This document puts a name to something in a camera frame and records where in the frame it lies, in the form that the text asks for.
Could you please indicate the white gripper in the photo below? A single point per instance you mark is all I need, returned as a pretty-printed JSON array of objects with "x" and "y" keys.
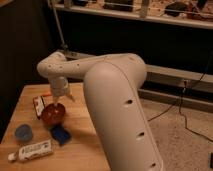
[{"x": 60, "y": 87}]

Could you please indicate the red ceramic bowl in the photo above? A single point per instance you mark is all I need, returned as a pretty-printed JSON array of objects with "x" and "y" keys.
[{"x": 53, "y": 114}]

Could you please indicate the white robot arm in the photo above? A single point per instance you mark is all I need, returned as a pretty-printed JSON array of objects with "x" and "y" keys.
[{"x": 125, "y": 134}]

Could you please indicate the red white snack packet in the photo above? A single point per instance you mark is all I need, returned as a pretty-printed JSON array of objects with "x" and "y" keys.
[{"x": 38, "y": 105}]

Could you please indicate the blue sponge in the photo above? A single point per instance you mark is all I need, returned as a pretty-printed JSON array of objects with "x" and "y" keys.
[{"x": 61, "y": 135}]

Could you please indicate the metal pole stand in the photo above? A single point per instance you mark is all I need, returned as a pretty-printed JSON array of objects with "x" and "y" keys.
[{"x": 64, "y": 46}]

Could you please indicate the blue plastic cup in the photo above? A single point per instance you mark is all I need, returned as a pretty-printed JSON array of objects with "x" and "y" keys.
[{"x": 23, "y": 133}]

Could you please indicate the white tube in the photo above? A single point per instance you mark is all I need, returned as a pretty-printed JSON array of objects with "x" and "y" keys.
[{"x": 32, "y": 151}]

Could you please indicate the orange handled tool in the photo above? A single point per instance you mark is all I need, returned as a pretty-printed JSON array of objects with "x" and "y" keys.
[{"x": 47, "y": 94}]

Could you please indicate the white window ledge rail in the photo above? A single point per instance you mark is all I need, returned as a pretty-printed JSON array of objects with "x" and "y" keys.
[{"x": 188, "y": 13}]

